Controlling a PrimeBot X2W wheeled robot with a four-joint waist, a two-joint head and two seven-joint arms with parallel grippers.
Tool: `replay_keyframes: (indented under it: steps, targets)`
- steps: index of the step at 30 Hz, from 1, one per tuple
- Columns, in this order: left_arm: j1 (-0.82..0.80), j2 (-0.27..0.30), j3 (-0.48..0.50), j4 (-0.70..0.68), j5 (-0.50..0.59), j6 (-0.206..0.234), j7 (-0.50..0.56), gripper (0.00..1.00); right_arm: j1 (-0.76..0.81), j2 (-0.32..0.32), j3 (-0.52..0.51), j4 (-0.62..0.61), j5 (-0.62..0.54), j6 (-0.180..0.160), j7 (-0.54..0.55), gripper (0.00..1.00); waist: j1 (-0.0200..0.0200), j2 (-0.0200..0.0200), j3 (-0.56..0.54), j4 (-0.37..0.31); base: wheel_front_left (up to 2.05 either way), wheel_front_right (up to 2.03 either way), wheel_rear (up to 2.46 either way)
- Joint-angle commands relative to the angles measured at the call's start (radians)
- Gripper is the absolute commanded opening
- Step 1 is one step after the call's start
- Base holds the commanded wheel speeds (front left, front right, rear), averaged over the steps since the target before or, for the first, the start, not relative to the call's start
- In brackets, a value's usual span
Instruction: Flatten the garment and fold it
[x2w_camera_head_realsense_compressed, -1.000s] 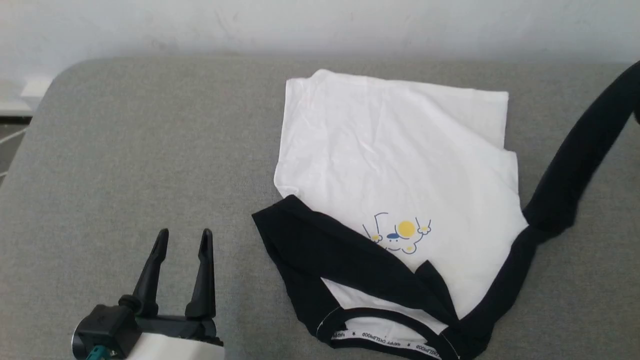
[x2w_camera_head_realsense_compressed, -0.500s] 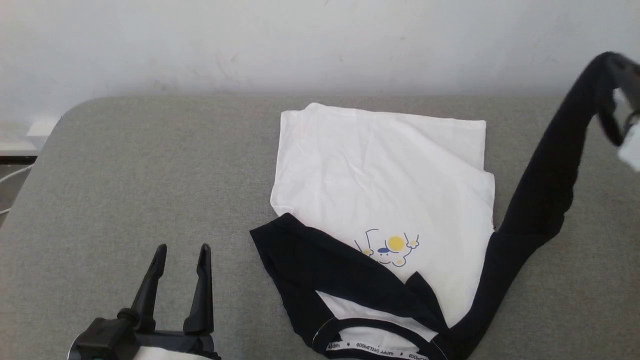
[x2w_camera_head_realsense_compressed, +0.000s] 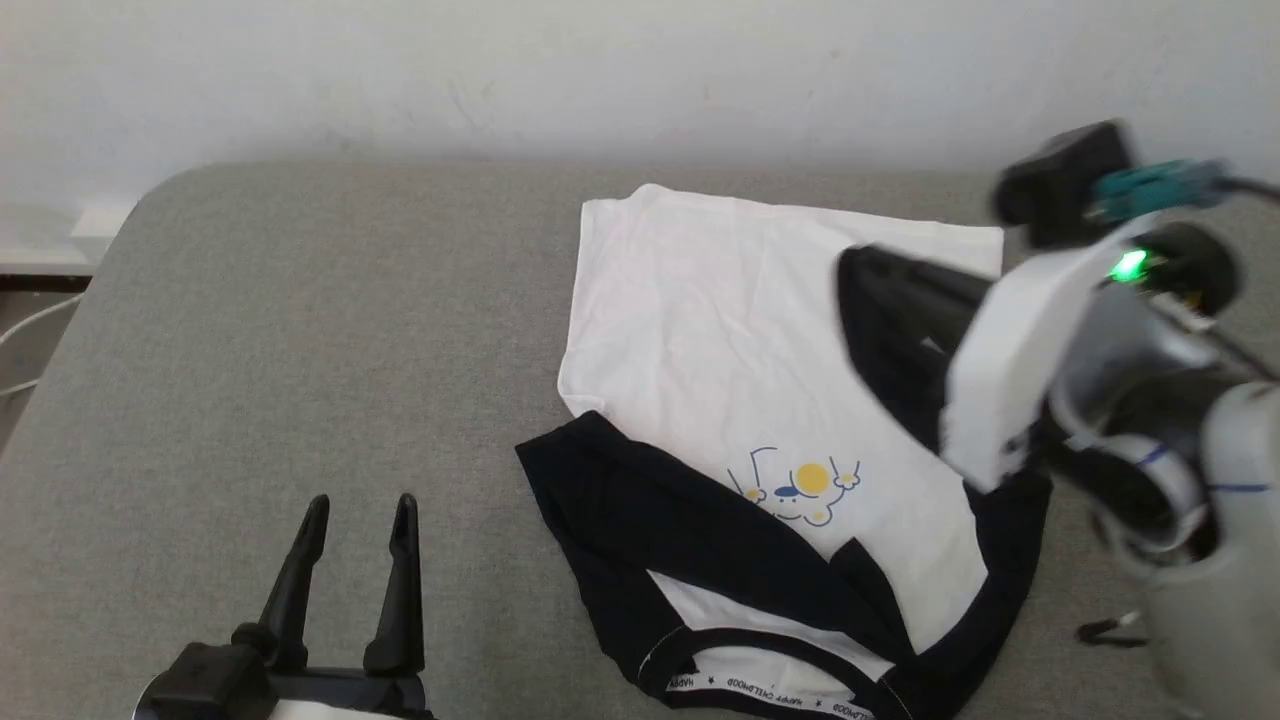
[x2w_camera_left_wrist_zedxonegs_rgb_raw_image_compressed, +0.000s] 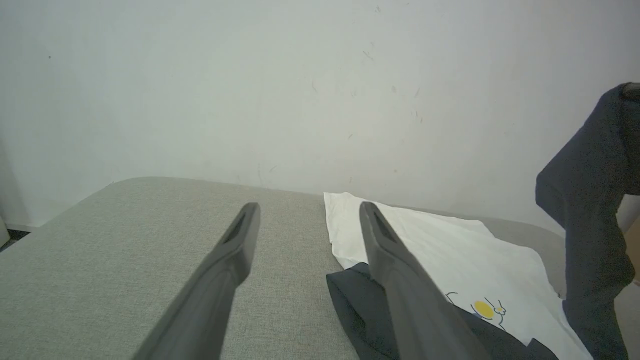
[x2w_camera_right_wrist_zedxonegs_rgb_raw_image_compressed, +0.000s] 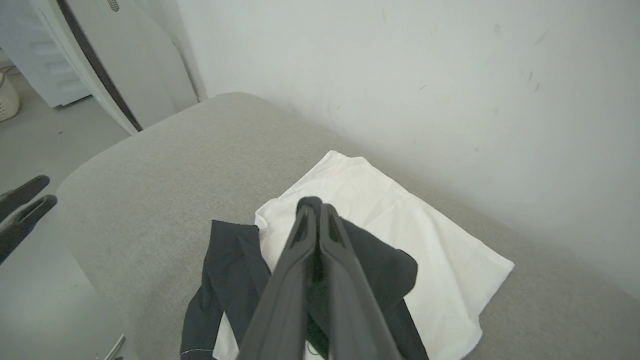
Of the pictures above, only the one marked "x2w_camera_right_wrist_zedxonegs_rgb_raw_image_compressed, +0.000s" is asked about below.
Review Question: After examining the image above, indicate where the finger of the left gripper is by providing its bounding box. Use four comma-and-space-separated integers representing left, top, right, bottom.
0, 175, 51, 222
0, 194, 59, 264

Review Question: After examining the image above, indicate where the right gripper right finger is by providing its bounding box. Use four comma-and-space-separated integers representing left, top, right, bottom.
317, 202, 404, 360

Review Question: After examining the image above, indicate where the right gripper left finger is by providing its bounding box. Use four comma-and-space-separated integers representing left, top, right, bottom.
237, 196, 322, 360

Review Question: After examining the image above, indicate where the white and black t-shirt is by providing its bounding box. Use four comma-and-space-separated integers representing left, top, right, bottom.
180, 150, 516, 360

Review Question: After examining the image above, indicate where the cream laundry basket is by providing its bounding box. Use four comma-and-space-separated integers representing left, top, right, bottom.
0, 67, 21, 123

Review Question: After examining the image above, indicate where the white cabinet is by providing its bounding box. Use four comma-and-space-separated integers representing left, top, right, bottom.
0, 0, 92, 109

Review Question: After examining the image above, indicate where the grey fabric sofa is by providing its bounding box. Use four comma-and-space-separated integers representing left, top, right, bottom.
55, 91, 640, 360

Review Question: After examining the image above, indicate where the white panel with dark edge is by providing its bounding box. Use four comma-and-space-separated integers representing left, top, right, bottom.
30, 0, 201, 136

